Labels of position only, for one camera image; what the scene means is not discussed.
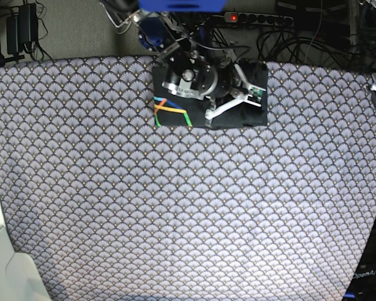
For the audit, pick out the black power adapter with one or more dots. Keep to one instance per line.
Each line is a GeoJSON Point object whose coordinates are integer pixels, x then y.
{"type": "Point", "coordinates": [22, 29]}

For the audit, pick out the black power strip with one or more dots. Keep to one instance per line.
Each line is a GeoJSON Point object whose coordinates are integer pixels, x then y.
{"type": "Point", "coordinates": [258, 19]}

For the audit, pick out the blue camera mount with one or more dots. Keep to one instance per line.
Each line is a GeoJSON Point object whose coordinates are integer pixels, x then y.
{"type": "Point", "coordinates": [203, 6]}

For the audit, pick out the fan-patterned table cloth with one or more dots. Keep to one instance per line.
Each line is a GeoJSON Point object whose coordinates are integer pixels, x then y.
{"type": "Point", "coordinates": [113, 204]}

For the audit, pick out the white plastic bin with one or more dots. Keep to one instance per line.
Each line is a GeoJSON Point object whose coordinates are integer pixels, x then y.
{"type": "Point", "coordinates": [19, 277]}

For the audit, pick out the black OpenArm base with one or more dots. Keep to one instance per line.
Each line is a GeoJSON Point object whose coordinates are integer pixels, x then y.
{"type": "Point", "coordinates": [363, 284]}

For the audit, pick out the dark grey T-shirt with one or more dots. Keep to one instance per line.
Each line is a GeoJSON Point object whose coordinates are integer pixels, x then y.
{"type": "Point", "coordinates": [171, 110]}

